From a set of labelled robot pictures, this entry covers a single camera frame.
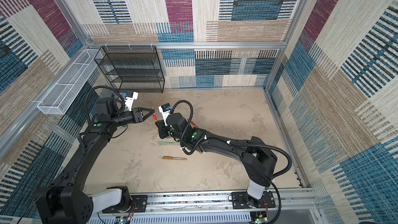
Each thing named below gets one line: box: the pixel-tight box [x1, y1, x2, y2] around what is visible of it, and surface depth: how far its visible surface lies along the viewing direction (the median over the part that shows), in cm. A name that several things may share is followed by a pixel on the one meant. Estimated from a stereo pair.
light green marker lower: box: [157, 141, 181, 145], surface depth 94 cm
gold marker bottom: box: [161, 156, 188, 161], surface depth 89 cm
